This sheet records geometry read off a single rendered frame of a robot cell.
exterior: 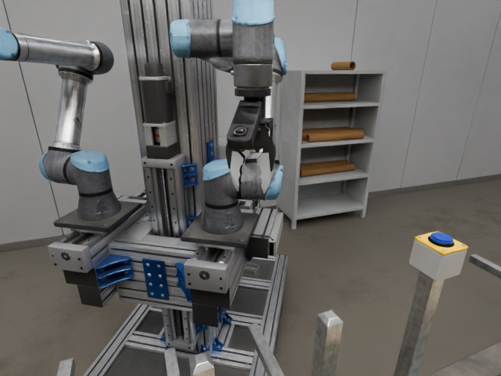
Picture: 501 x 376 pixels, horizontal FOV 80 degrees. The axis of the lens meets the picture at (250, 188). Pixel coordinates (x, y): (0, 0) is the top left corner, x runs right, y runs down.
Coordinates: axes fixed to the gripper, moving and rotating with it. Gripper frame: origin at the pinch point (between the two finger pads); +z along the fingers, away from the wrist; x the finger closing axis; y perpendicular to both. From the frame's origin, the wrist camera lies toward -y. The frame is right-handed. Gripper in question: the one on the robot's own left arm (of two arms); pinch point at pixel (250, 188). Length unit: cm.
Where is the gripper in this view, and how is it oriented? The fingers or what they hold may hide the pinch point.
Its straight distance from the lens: 64.0
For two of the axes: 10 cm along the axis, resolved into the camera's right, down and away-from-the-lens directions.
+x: -9.8, -0.8, 1.9
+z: 0.0, 9.3, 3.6
